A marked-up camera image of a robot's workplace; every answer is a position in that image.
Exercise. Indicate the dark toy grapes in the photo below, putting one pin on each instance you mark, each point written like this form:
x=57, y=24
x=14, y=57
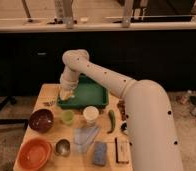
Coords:
x=121, y=108

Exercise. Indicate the light green cup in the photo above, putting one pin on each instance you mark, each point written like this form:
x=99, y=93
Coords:
x=67, y=117

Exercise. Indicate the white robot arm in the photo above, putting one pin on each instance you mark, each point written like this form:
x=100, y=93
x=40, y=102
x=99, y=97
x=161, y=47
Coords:
x=150, y=121

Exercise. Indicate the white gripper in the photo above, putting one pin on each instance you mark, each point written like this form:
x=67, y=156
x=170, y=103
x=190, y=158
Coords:
x=66, y=89

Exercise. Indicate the green plastic tray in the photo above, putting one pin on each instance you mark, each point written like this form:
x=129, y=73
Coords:
x=87, y=93

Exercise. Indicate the blue sponge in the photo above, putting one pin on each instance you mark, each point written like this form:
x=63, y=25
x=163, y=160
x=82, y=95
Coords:
x=99, y=155

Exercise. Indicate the green chili pepper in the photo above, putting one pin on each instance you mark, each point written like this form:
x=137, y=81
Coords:
x=112, y=118

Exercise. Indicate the small metal cup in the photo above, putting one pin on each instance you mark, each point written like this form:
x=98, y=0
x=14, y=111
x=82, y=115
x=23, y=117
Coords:
x=62, y=148

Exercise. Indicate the light blue cloth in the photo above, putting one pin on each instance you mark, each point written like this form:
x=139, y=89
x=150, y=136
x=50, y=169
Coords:
x=84, y=137

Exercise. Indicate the orange bowl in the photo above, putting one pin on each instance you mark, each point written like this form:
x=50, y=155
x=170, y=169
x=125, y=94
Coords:
x=34, y=154

